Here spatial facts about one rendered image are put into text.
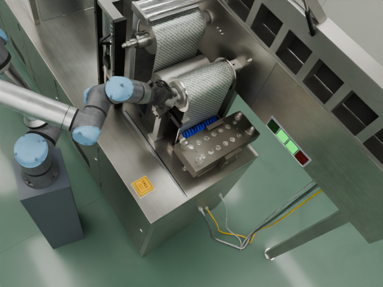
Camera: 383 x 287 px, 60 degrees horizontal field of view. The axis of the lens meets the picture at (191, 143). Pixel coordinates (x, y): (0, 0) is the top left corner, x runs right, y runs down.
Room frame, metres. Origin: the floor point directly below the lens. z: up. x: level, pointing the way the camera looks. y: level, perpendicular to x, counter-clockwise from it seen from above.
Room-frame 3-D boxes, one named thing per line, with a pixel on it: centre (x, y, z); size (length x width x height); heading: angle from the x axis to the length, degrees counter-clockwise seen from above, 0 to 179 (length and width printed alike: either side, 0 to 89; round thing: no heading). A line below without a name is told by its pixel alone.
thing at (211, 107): (0.91, 0.01, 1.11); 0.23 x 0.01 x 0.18; 146
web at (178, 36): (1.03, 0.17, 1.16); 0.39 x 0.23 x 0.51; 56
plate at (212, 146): (0.88, -0.11, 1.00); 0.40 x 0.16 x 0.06; 146
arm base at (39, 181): (0.45, 0.55, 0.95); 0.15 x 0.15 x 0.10
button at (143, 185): (0.57, 0.13, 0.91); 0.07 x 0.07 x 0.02; 56
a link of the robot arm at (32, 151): (0.46, 0.55, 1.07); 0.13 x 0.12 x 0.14; 9
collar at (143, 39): (0.97, 0.35, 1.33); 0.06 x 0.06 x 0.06; 56
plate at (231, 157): (0.84, -0.20, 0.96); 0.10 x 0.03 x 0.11; 146
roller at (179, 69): (1.02, 0.16, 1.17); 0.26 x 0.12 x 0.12; 146
